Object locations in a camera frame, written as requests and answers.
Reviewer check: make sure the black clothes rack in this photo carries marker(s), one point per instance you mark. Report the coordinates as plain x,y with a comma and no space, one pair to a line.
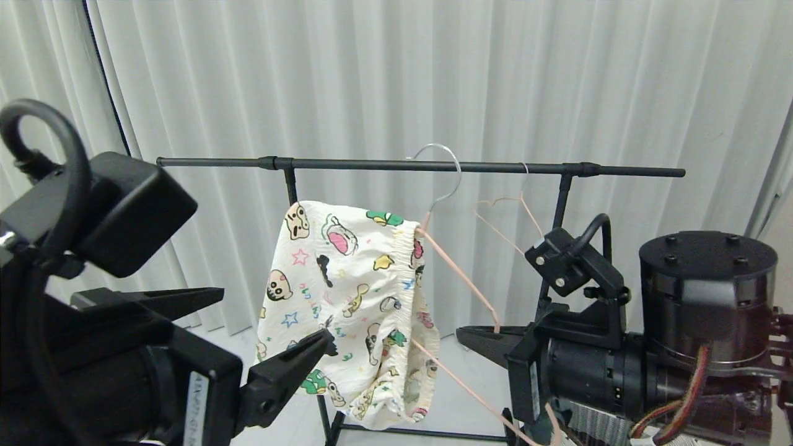
372,165

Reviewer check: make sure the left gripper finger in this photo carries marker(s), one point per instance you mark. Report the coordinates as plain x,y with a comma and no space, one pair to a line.
124,303
279,378

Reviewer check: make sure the cream printed shorts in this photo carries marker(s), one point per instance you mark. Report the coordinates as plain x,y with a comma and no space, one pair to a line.
347,297

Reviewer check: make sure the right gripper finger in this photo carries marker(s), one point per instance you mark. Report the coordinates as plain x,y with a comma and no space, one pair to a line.
492,347

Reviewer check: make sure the pink clothes hanger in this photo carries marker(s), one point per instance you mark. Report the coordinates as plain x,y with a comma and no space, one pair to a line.
495,229
426,222

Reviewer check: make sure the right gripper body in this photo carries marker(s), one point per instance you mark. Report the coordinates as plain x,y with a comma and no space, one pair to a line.
588,378

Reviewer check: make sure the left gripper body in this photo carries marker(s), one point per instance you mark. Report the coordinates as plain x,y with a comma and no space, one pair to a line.
124,384

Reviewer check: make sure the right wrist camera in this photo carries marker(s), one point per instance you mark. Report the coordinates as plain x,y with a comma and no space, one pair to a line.
557,260

